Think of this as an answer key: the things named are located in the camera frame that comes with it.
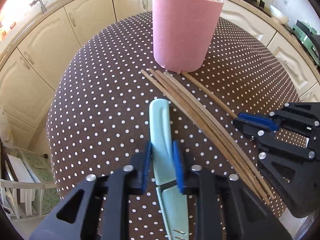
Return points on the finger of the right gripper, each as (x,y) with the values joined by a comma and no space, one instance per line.
(248,129)
(257,120)

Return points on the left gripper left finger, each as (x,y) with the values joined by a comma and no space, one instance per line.
(146,158)

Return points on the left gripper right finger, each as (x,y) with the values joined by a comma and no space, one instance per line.
(178,161)

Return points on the mint green sheathed knife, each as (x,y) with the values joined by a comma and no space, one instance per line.
(172,203)

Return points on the cream lower kitchen cabinets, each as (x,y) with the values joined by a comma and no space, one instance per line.
(32,65)

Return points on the wooden chopstick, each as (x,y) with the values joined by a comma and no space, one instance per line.
(210,94)
(212,129)
(186,108)
(222,140)
(233,148)

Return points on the brown polka dot tablecloth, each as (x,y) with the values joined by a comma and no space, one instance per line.
(100,113)

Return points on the green countertop appliance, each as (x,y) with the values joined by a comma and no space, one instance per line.
(309,39)

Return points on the pink cylindrical utensil holder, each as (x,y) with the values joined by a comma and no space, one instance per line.
(183,31)

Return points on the white step stool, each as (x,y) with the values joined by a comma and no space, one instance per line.
(27,184)

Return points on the chrome sink faucet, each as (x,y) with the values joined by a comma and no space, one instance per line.
(42,5)

